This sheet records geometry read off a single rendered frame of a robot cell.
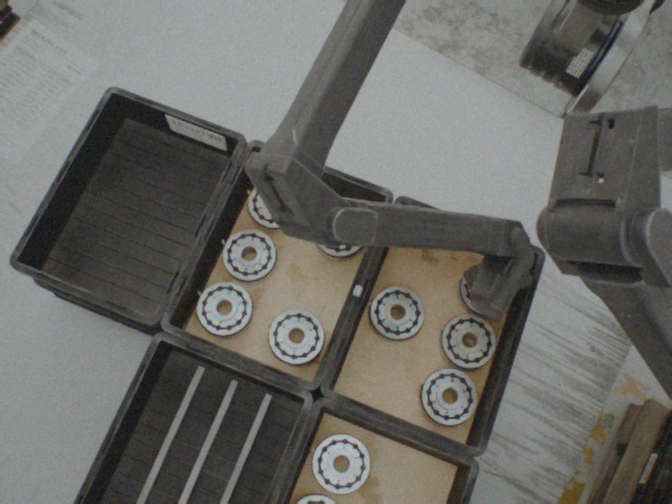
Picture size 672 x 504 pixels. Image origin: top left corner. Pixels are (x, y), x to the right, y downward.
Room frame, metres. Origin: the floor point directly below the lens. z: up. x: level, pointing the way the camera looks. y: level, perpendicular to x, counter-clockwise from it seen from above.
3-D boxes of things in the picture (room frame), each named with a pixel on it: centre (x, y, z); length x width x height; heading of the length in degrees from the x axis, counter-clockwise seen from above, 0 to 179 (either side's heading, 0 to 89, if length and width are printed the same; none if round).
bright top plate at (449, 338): (0.26, -0.26, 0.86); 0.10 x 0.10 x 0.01
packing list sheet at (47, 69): (0.73, 0.79, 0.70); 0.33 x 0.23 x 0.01; 157
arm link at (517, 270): (0.36, -0.28, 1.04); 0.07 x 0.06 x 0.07; 157
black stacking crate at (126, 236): (0.42, 0.39, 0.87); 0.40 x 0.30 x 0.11; 166
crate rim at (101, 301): (0.42, 0.39, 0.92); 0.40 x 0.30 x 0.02; 166
